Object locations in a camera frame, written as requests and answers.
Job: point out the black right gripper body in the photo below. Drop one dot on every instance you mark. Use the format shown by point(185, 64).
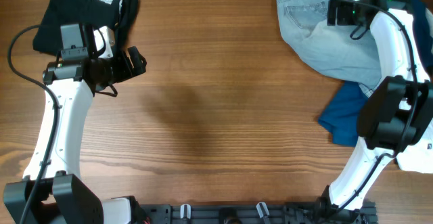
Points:
point(346, 13)

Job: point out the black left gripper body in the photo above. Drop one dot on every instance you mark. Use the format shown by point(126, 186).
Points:
point(115, 69)

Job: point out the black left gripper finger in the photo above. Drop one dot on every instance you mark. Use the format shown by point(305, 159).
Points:
point(137, 70)
point(136, 58)

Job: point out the light blue denim shorts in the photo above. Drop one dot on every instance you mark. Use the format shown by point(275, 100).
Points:
point(328, 49)

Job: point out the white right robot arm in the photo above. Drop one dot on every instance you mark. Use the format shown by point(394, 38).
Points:
point(398, 112)

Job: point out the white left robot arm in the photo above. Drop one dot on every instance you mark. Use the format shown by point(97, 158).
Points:
point(51, 190)

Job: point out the folded black garment stack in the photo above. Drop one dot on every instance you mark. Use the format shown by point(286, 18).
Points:
point(60, 12)

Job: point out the dark blue t-shirt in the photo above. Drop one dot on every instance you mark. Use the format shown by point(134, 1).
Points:
point(340, 115)

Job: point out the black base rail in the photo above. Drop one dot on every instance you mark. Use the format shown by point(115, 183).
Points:
point(288, 213)

